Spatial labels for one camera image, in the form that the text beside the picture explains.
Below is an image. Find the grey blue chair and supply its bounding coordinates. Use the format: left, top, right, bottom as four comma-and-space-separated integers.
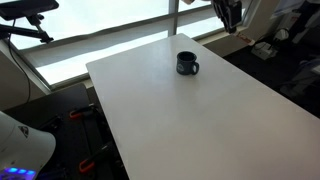
279, 58, 320, 98

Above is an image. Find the black robot stand top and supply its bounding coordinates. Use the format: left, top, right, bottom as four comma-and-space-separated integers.
2, 82, 130, 180

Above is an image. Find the white device on floor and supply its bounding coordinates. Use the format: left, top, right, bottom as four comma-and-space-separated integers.
251, 41, 279, 61

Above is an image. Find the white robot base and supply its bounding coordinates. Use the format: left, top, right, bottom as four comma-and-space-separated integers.
0, 110, 57, 180

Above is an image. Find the grey window frame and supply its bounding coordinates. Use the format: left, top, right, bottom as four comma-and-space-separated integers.
9, 0, 262, 91

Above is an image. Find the orange handled black clamp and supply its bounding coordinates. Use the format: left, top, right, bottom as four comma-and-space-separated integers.
78, 141, 116, 174
68, 103, 98, 121

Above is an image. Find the orange capped white marker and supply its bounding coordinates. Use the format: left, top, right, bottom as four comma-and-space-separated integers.
237, 31, 256, 46

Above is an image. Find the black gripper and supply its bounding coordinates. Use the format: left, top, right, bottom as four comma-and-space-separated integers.
211, 0, 243, 34

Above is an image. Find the dark blue speckled mug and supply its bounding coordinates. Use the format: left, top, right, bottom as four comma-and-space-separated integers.
175, 50, 200, 76

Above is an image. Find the black camera on mount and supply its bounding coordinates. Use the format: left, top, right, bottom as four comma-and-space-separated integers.
0, 0, 60, 21

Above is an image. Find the black articulated camera mount arm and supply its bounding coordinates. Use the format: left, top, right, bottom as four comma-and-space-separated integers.
0, 13, 55, 44

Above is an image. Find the thin black cable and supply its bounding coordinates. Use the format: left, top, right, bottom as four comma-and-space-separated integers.
6, 19, 32, 104

